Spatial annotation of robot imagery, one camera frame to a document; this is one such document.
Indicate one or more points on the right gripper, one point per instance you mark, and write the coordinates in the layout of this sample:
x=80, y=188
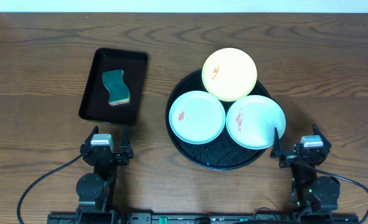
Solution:
x=288, y=158

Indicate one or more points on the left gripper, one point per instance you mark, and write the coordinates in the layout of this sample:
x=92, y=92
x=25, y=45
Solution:
x=106, y=154

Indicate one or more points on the green yellow sponge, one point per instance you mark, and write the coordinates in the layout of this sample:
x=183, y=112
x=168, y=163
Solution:
x=119, y=92

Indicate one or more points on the light blue plate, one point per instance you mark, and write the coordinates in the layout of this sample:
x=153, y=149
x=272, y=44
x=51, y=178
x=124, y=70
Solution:
x=196, y=117
x=253, y=121

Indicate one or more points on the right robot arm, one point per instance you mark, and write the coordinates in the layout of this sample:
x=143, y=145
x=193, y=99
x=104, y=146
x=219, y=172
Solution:
x=315, y=195

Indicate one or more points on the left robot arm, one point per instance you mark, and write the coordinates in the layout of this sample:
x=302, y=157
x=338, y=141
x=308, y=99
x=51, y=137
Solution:
x=95, y=190

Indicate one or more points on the black rectangular tray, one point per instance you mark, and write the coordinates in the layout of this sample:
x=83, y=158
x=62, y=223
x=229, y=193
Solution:
x=94, y=105

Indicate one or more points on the round black tray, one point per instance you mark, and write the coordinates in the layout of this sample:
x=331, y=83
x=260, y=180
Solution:
x=222, y=153

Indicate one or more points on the yellow plate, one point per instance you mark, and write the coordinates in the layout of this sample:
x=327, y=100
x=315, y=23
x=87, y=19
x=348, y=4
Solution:
x=229, y=74

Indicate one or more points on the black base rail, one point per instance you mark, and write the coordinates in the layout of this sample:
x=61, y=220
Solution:
x=147, y=218

